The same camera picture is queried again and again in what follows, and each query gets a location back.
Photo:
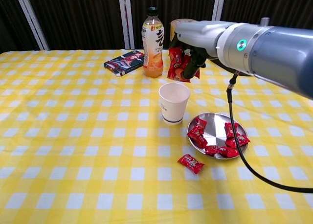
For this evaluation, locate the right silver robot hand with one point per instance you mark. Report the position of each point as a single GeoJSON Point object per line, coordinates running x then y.
{"type": "Point", "coordinates": [198, 34]}

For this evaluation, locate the orange drink bottle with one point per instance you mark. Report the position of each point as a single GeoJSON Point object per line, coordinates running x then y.
{"type": "Point", "coordinates": [152, 62]}

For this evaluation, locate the yellowish packing tape roll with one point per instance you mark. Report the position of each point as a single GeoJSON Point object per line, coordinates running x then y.
{"type": "Point", "coordinates": [173, 28]}

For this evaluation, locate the dark blue red snack box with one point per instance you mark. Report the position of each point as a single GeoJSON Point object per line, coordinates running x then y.
{"type": "Point", "coordinates": [124, 62]}

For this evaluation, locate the grey partition frame post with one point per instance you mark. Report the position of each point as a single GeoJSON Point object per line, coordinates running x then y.
{"type": "Point", "coordinates": [126, 18]}
{"type": "Point", "coordinates": [218, 4]}
{"type": "Point", "coordinates": [31, 18]}

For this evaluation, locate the white paper cup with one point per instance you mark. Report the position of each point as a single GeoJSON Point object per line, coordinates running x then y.
{"type": "Point", "coordinates": [173, 106]}

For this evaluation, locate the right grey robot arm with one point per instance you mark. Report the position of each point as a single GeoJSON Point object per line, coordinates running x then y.
{"type": "Point", "coordinates": [281, 50]}

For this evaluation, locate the yellow white checkered tablecloth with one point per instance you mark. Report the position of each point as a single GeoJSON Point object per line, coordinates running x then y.
{"type": "Point", "coordinates": [73, 136]}

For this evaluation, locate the round steel plate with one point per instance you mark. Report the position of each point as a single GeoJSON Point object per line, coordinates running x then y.
{"type": "Point", "coordinates": [215, 128]}

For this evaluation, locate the black curtain panel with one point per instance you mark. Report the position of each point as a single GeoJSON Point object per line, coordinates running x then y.
{"type": "Point", "coordinates": [176, 4]}
{"type": "Point", "coordinates": [269, 6]}
{"type": "Point", "coordinates": [78, 18]}
{"type": "Point", "coordinates": [9, 18]}

